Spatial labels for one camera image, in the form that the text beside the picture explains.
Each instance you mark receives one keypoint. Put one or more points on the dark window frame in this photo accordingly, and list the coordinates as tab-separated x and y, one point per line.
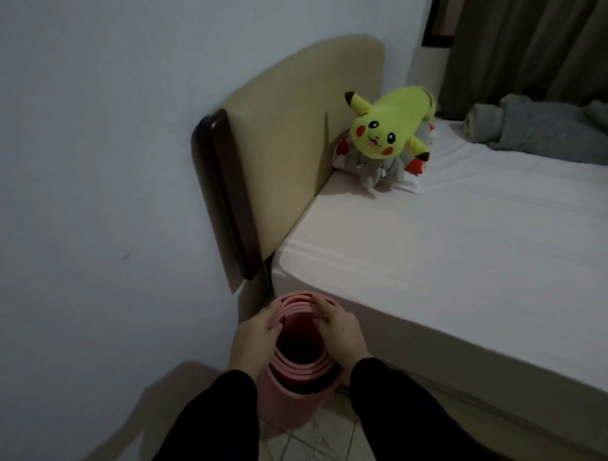
434	23

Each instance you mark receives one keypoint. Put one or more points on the person's left forearm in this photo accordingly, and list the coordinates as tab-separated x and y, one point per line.
211	425

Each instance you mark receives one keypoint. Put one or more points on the grey blanket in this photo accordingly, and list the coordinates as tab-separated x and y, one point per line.
541	126

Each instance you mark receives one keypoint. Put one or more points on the white red patterned pillow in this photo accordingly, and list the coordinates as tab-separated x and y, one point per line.
408	175

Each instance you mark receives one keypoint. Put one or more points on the person's right hand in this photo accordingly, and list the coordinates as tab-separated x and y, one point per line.
343	333

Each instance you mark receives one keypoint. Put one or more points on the person's right fingers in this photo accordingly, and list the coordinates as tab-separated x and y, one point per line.
327	311

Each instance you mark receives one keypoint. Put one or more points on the pink mat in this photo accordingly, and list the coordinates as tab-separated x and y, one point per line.
299	380

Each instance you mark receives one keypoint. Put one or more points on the person's right forearm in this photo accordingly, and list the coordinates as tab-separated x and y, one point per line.
408	418

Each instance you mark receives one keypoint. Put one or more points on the person's left thumb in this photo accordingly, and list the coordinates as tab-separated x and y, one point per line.
275	326

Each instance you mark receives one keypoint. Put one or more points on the beige padded headboard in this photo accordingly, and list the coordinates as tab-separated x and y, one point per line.
285	156

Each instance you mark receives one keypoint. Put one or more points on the dark olive curtain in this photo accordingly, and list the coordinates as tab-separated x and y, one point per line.
527	47

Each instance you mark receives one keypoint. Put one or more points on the person's left hand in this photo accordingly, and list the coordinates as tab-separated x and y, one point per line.
250	342

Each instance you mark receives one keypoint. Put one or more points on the grey plush toy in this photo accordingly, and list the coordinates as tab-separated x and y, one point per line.
375	170

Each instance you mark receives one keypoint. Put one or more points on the bed with white sheet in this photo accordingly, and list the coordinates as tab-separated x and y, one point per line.
451	247

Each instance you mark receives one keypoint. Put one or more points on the yellow plush toy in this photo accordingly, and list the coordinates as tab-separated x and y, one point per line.
392	123

